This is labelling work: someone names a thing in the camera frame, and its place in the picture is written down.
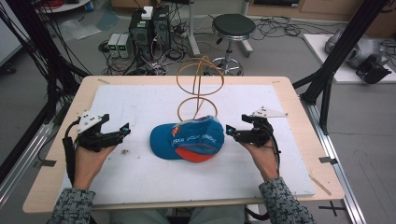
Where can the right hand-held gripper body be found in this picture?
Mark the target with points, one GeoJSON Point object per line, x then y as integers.
{"type": "Point", "coordinates": [257, 130]}

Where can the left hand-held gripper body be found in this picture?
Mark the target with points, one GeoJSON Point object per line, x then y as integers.
{"type": "Point", "coordinates": [93, 137]}

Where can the blue baseball cap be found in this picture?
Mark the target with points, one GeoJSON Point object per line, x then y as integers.
{"type": "Point", "coordinates": [188, 139]}

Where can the person's left hand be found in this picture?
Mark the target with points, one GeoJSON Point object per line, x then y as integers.
{"type": "Point", "coordinates": [90, 166]}

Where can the person's right hand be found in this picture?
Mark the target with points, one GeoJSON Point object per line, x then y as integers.
{"type": "Point", "coordinates": [264, 160]}

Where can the white table mat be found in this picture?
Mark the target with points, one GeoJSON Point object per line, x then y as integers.
{"type": "Point", "coordinates": [186, 146]}

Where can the grey power supply unit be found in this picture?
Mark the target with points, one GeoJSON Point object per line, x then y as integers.
{"type": "Point", "coordinates": [124, 46]}
{"type": "Point", "coordinates": [114, 45]}

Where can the black round stool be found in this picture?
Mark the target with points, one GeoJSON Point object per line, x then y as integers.
{"type": "Point", "coordinates": [233, 31]}

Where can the black computer tower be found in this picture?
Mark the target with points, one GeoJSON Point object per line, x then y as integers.
{"type": "Point", "coordinates": [140, 31]}
{"type": "Point", "coordinates": [162, 28]}

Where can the white floor board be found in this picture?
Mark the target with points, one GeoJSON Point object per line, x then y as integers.
{"type": "Point", "coordinates": [345, 59]}

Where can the grey robot head shell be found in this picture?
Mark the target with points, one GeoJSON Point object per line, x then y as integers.
{"type": "Point", "coordinates": [358, 49]}

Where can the black metal frame post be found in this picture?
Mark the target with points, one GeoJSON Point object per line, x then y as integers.
{"type": "Point", "coordinates": [40, 46]}
{"type": "Point", "coordinates": [339, 53]}

